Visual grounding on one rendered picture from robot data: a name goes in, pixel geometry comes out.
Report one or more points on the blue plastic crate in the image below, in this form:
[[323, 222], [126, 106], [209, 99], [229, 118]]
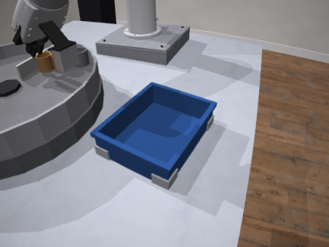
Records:
[[157, 125]]

